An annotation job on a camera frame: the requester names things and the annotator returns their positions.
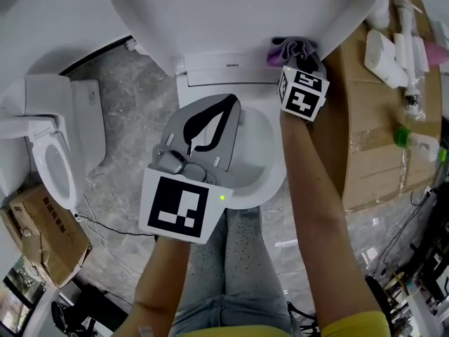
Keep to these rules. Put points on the torn brown cardboard box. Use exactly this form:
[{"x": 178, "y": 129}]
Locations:
[{"x": 45, "y": 230}]

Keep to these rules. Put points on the person's right forearm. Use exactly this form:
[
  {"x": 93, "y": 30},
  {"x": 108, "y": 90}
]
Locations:
[{"x": 315, "y": 205}]

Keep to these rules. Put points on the white smart toilet base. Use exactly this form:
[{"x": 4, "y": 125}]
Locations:
[{"x": 259, "y": 174}]

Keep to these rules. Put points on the purple and grey cloth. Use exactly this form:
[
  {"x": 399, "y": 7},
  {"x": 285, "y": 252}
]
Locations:
[{"x": 280, "y": 53}]

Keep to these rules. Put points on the white toilet with tank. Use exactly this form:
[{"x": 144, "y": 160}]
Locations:
[{"x": 70, "y": 111}]

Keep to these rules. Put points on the person's left forearm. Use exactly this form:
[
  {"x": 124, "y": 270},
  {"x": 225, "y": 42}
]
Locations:
[{"x": 161, "y": 283}]

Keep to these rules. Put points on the small white crumpled paper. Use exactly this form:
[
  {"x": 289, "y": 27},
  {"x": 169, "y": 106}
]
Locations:
[{"x": 131, "y": 45}]

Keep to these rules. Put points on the large flat cardboard box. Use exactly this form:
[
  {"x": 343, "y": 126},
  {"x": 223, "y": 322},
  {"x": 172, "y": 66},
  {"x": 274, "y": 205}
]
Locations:
[{"x": 372, "y": 146}]

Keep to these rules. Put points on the person's yellow shirt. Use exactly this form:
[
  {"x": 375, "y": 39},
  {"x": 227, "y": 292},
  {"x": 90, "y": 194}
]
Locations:
[{"x": 358, "y": 323}]

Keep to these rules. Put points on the small white box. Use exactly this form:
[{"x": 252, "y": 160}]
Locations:
[{"x": 420, "y": 53}]

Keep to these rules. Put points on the person's grey jeans legs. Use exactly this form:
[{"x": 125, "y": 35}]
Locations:
[{"x": 235, "y": 276}]

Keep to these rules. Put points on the white bottle with green caps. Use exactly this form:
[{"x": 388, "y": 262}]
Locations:
[{"x": 421, "y": 144}]

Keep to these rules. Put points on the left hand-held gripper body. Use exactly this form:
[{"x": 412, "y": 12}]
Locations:
[{"x": 175, "y": 205}]

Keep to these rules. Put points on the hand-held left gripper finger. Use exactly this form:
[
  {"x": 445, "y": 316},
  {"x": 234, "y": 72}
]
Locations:
[
  {"x": 229, "y": 146},
  {"x": 173, "y": 128}
]

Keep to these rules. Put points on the white cleaner bottle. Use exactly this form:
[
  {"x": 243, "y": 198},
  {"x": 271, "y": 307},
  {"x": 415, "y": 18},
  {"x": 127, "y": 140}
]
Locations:
[{"x": 380, "y": 58}]

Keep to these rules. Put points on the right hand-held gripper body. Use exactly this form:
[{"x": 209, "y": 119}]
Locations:
[{"x": 301, "y": 97}]

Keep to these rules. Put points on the black bag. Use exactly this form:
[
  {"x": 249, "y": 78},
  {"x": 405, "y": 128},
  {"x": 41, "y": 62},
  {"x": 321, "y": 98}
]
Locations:
[{"x": 80, "y": 314}]

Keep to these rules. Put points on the window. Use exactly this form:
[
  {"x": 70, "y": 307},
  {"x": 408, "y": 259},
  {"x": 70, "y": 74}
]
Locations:
[{"x": 21, "y": 293}]

